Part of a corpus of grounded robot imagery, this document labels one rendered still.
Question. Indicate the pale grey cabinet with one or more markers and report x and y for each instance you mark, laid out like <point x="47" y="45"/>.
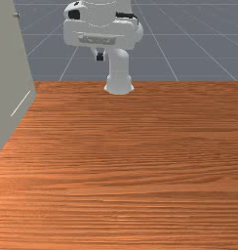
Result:
<point x="8" y="71"/>

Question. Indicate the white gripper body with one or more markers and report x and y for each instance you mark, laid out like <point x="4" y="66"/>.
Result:
<point x="98" y="35"/>

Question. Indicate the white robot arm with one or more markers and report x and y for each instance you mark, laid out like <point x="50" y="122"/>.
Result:
<point x="118" y="70"/>

